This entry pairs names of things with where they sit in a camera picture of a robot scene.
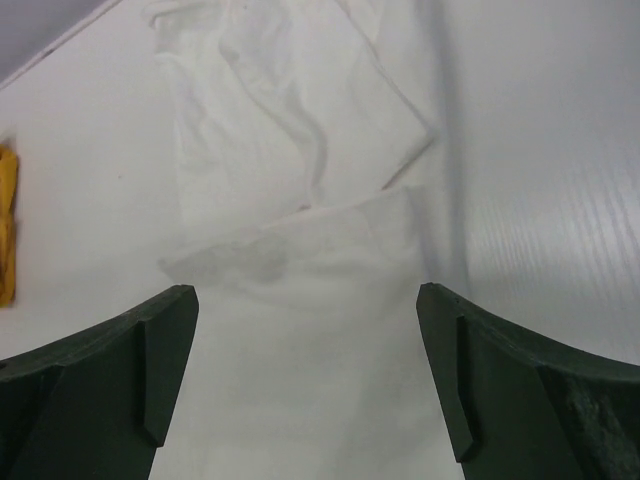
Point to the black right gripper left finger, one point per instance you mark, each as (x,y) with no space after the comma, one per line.
(98,404)

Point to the white t-shirt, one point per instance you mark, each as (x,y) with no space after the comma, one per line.
(297,122)

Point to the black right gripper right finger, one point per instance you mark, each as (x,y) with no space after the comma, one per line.
(519,405)

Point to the folded orange t-shirt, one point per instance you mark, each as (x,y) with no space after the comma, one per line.
(9,181)

